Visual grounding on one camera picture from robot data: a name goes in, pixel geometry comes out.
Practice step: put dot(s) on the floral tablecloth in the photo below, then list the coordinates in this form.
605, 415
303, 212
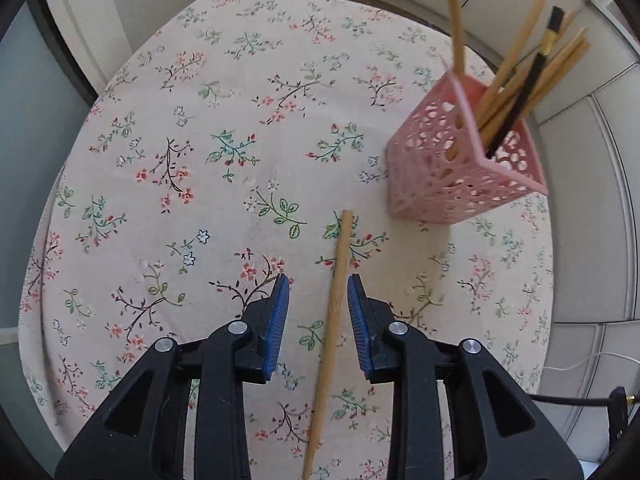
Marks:
200, 185

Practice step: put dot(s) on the pink perforated utensil basket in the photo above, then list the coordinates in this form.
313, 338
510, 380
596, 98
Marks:
430, 160

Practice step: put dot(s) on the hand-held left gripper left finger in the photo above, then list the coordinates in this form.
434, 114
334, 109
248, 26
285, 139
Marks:
277, 325

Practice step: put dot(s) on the black chopstick yellow band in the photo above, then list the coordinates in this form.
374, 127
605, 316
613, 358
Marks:
530, 80

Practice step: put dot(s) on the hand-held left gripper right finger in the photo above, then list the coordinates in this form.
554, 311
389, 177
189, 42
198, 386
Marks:
357, 325

